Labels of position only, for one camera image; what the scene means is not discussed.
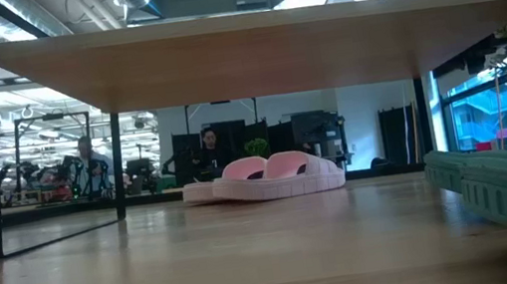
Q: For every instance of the black background machine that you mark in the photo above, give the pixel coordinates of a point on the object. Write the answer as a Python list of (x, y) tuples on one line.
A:
[(312, 128)]

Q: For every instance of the black partition panel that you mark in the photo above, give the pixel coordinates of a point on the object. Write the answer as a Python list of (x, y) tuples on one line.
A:
[(183, 157)]

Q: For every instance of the red background box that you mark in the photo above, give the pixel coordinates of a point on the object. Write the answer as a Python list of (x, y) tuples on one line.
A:
[(55, 192)]

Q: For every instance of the black background rig frame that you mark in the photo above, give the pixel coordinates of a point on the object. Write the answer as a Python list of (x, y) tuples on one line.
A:
[(220, 101), (52, 116)]

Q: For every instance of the black curtain panel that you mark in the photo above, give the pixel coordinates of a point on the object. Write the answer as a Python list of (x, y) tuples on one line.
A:
[(396, 136)]

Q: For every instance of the person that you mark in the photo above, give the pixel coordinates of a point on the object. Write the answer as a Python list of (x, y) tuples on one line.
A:
[(88, 166), (209, 141)]

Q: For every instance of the small pink item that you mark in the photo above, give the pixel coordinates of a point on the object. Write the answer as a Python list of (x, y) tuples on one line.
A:
[(504, 137)]

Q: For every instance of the small background green plant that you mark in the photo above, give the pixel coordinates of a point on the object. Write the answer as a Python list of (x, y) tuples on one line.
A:
[(256, 147)]

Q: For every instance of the wooden shelf black metal frame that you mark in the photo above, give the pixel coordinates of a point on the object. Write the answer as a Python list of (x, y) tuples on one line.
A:
[(246, 57)]

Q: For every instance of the pink rubber slide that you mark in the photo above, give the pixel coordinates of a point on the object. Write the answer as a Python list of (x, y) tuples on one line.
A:
[(242, 168), (290, 184)]

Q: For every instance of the small red item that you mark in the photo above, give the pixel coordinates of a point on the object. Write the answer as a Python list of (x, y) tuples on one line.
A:
[(484, 146)]

